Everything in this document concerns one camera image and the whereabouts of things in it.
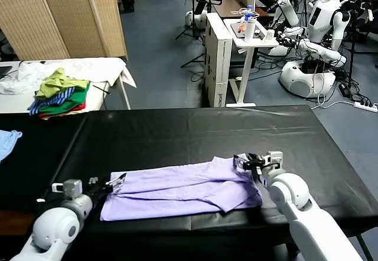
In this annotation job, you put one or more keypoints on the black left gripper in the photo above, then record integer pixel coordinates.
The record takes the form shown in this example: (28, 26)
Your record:
(97, 190)

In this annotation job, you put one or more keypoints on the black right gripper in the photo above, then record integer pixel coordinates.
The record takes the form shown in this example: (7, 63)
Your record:
(258, 168)

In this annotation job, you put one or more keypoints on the lavender t-shirt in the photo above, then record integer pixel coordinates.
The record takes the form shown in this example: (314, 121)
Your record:
(177, 190)

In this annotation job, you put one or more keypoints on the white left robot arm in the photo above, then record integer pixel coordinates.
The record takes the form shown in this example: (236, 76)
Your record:
(56, 225)

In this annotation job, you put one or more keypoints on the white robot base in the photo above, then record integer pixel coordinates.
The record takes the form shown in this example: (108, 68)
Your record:
(196, 19)
(277, 50)

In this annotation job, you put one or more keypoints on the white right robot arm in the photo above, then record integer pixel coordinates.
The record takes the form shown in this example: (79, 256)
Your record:
(298, 202)

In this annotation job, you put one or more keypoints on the black vinyl table cover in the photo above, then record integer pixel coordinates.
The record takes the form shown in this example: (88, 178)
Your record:
(35, 160)
(177, 134)

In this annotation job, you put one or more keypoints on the red folded garment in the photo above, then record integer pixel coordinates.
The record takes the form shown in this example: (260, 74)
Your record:
(80, 107)

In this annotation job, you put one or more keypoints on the white side table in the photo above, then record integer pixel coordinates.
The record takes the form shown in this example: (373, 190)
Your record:
(94, 101)

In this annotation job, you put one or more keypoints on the white standing desk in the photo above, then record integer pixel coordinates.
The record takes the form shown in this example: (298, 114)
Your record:
(245, 75)

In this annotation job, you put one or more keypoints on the green folded garment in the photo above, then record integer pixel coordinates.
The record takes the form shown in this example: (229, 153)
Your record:
(74, 100)

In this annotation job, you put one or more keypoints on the blue striped garment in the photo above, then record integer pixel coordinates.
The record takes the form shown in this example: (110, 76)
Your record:
(59, 98)

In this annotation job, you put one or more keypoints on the tall white cardboard box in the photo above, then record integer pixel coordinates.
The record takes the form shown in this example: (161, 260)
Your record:
(220, 66)

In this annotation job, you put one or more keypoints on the white humanoid robot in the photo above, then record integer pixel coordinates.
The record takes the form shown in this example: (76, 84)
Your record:
(289, 11)
(304, 79)

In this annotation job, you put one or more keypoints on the light blue garment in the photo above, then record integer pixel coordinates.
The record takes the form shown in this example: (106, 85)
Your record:
(7, 144)

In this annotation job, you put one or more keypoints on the yellow-green garment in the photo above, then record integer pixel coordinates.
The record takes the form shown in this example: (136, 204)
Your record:
(53, 84)

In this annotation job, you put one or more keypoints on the black tripod stand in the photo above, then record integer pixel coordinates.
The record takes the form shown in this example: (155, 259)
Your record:
(193, 60)
(193, 22)

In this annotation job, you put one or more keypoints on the white tablecloth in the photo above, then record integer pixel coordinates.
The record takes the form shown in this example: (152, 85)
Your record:
(94, 67)

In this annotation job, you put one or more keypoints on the black power adapter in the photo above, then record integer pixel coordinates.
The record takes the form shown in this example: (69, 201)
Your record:
(345, 90)

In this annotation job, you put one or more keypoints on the white paper cup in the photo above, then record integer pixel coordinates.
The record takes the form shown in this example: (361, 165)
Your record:
(269, 36)

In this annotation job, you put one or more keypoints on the white tumbler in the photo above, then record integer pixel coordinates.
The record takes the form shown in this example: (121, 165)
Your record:
(249, 32)

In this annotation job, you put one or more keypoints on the grey laptop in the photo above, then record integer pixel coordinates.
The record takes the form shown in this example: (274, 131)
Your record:
(260, 32)

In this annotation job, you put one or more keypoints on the white power strip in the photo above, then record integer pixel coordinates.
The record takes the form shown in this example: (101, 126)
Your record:
(365, 106)

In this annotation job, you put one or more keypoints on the small orange object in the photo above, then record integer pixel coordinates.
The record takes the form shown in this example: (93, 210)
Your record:
(242, 29)

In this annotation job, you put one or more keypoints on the crumpled white garment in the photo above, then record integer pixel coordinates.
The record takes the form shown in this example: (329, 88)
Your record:
(17, 79)

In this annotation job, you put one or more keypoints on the black laptop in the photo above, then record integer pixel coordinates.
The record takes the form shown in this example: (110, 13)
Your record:
(4, 72)

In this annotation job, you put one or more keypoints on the clear water bottle blue cap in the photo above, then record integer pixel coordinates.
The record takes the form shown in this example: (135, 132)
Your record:
(249, 11)

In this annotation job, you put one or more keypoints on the black pole stand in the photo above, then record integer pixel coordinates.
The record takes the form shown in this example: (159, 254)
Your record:
(352, 51)

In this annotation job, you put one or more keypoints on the brown wooden desk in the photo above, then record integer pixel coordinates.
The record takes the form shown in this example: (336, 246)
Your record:
(228, 5)

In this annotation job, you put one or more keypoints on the bamboo folding screen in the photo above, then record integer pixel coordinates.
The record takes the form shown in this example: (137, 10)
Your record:
(59, 16)

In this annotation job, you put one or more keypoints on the black trash bin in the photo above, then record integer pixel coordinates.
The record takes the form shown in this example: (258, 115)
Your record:
(127, 4)

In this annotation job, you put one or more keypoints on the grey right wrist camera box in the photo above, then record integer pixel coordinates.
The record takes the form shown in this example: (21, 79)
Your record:
(275, 157)

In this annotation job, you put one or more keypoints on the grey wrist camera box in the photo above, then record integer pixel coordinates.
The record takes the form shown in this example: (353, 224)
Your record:
(275, 157)
(71, 188)

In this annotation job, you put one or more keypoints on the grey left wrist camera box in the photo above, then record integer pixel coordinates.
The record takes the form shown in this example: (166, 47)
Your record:
(71, 188)

